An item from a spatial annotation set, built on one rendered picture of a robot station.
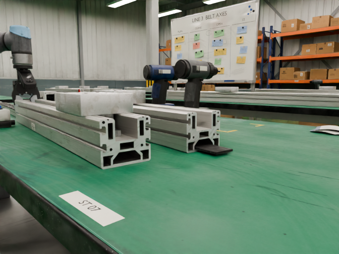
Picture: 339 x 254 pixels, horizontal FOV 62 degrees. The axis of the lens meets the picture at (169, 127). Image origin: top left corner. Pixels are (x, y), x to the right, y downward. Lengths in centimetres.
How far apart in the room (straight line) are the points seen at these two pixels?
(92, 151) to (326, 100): 178
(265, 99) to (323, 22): 847
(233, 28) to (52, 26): 1028
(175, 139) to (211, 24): 366
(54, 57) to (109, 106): 1265
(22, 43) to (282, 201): 113
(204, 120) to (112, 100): 22
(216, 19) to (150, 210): 392
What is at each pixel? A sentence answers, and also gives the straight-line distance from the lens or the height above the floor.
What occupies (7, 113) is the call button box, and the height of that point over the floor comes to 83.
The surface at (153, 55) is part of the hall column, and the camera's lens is 930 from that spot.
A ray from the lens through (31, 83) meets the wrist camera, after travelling 121.
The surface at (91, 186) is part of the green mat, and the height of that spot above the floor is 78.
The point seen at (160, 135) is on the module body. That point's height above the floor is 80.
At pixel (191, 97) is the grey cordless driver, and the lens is 88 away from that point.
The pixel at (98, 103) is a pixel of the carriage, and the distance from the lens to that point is 55.
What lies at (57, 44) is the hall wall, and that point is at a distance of 1327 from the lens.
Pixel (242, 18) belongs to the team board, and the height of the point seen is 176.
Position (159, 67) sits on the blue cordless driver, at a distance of 110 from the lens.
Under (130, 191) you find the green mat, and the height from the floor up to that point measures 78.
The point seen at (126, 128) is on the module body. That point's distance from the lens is 55.
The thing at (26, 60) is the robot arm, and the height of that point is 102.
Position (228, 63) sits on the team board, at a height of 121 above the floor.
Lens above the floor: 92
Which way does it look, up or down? 8 degrees down
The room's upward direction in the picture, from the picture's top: straight up
